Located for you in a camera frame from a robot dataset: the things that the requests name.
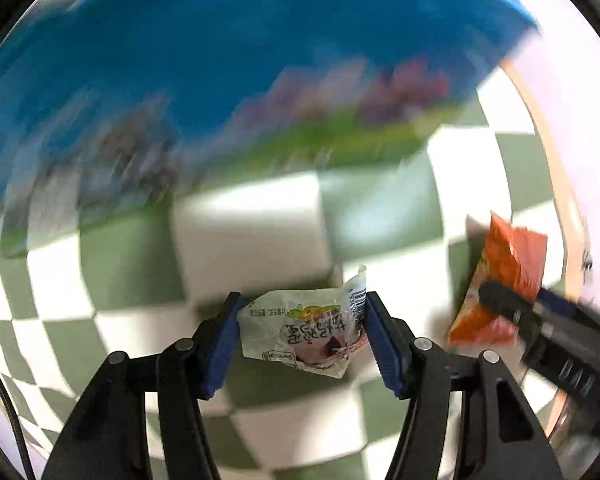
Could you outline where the orange chip packet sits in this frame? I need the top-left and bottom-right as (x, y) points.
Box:
(448, 214), (547, 347)

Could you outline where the small white jelly packet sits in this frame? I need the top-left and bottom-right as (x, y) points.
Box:
(237, 266), (367, 378)

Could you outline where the green white checkered mat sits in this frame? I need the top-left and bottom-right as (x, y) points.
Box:
(0, 58), (589, 480)

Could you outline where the open cardboard milk box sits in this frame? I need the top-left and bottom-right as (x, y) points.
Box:
(0, 0), (536, 256)

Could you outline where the black cable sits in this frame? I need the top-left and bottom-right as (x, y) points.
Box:
(0, 343), (37, 480)

